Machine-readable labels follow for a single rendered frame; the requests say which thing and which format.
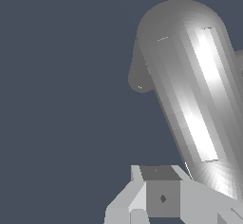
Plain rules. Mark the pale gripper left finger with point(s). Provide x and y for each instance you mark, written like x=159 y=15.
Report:
x=136 y=202

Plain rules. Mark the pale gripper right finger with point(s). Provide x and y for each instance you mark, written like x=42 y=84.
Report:
x=202 y=202

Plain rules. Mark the grey metal faucet spout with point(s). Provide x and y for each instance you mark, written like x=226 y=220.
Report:
x=190 y=85

